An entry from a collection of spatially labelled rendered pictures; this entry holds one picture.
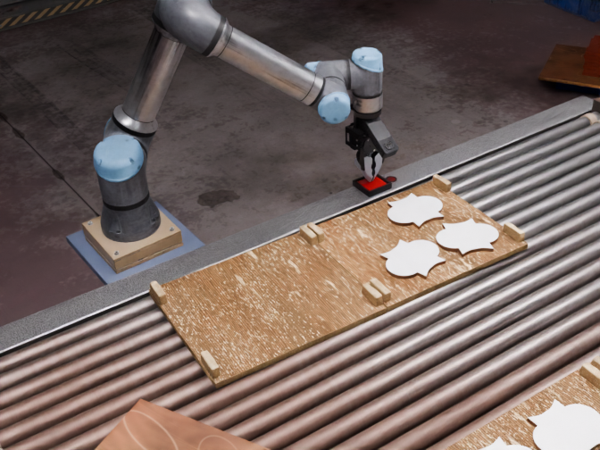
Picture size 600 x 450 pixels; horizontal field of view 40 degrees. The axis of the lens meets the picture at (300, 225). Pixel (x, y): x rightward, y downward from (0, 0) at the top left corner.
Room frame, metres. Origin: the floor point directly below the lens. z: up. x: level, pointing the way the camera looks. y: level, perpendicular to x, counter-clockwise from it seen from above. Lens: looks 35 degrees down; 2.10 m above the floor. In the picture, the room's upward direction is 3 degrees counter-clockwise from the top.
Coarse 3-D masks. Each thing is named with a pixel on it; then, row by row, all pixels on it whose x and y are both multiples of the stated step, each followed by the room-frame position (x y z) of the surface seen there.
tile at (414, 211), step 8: (400, 200) 1.74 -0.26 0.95; (408, 200) 1.74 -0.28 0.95; (416, 200) 1.74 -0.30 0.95; (424, 200) 1.74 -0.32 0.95; (432, 200) 1.74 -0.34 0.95; (392, 208) 1.71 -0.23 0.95; (400, 208) 1.71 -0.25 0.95; (408, 208) 1.71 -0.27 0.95; (416, 208) 1.70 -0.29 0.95; (424, 208) 1.70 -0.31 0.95; (432, 208) 1.70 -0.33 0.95; (440, 208) 1.70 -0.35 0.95; (392, 216) 1.67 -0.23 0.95; (400, 216) 1.67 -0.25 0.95; (408, 216) 1.67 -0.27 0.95; (416, 216) 1.67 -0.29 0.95; (424, 216) 1.67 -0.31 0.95; (432, 216) 1.66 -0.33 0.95; (440, 216) 1.66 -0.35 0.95; (400, 224) 1.65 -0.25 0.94; (408, 224) 1.65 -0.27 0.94; (416, 224) 1.64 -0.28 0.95
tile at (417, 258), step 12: (420, 240) 1.57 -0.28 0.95; (396, 252) 1.53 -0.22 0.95; (408, 252) 1.52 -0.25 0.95; (420, 252) 1.52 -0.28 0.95; (432, 252) 1.52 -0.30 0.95; (396, 264) 1.48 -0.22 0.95; (408, 264) 1.48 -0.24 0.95; (420, 264) 1.47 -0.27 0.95; (432, 264) 1.47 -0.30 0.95; (396, 276) 1.44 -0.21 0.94; (408, 276) 1.44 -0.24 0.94; (420, 276) 1.44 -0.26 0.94
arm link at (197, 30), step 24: (168, 0) 1.74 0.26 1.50; (192, 0) 1.73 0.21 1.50; (168, 24) 1.72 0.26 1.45; (192, 24) 1.70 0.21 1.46; (216, 24) 1.70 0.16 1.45; (192, 48) 1.71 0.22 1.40; (216, 48) 1.69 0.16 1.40; (240, 48) 1.71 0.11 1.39; (264, 48) 1.73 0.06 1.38; (264, 72) 1.71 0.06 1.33; (288, 72) 1.71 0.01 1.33; (312, 72) 1.75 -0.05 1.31; (312, 96) 1.71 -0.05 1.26; (336, 96) 1.71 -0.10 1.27; (336, 120) 1.70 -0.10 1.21
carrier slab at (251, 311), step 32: (256, 256) 1.55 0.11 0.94; (288, 256) 1.55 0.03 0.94; (320, 256) 1.54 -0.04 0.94; (192, 288) 1.45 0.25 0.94; (224, 288) 1.44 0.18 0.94; (256, 288) 1.43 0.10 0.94; (288, 288) 1.43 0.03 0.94; (320, 288) 1.42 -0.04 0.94; (352, 288) 1.41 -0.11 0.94; (192, 320) 1.34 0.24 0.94; (224, 320) 1.33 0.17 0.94; (256, 320) 1.33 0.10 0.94; (288, 320) 1.32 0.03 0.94; (320, 320) 1.32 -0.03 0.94; (352, 320) 1.31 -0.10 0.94; (192, 352) 1.24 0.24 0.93; (224, 352) 1.23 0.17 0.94; (256, 352) 1.23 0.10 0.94; (288, 352) 1.23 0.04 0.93; (224, 384) 1.16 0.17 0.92
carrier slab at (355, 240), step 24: (408, 192) 1.80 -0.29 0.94; (432, 192) 1.79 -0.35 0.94; (360, 216) 1.70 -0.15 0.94; (384, 216) 1.69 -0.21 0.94; (456, 216) 1.68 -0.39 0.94; (480, 216) 1.67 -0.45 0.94; (336, 240) 1.60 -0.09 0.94; (360, 240) 1.60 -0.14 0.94; (384, 240) 1.59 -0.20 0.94; (408, 240) 1.58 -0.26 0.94; (432, 240) 1.58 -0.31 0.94; (504, 240) 1.56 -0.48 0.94; (360, 264) 1.50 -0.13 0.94; (384, 264) 1.50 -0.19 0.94; (456, 264) 1.48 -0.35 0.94; (480, 264) 1.48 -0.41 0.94; (408, 288) 1.40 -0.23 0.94; (432, 288) 1.41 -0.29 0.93
